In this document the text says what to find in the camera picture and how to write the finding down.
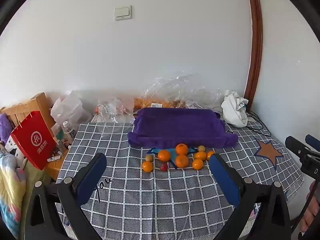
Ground white wall switch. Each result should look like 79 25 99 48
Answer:
114 5 132 21

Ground bagged pile of tangerines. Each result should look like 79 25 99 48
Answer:
134 97 187 109

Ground wooden chair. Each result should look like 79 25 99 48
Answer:
0 92 57 130

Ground large clear plastic bag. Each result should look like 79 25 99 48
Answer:
141 74 224 110

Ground grey checked tablecloth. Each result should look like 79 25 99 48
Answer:
55 115 304 240

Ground brown wooden door frame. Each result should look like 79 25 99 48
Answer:
244 0 263 110

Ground black cables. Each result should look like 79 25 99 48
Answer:
246 109 273 137

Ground tangerine with green stem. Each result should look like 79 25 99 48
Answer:
175 143 189 156

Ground white plastic bag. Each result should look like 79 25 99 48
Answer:
51 91 92 130

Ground colourful blanket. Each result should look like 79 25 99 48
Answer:
0 152 28 240

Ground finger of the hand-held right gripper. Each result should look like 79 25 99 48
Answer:
305 134 320 153
285 135 313 157

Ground crumpled white cloth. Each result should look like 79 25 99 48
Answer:
221 89 249 128

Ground purple towel covered tray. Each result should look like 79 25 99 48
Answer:
127 107 239 149

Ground wooden side desk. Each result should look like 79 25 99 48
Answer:
46 140 73 180

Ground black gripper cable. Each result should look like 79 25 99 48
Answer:
291 187 316 240

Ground purple plush cloth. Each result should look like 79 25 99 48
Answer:
0 114 13 145

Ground person's right hand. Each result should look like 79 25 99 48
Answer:
299 180 320 233

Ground clear plastic bottle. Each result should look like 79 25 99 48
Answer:
62 121 77 143

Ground red paper bag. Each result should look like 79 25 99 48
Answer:
10 110 57 171

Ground white bag with black print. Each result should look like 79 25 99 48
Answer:
4 135 28 168

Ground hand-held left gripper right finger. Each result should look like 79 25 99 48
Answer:
209 153 292 240

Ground small clear plastic bag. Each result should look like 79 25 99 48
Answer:
96 96 135 130

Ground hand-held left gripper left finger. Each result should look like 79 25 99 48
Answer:
22 152 108 240

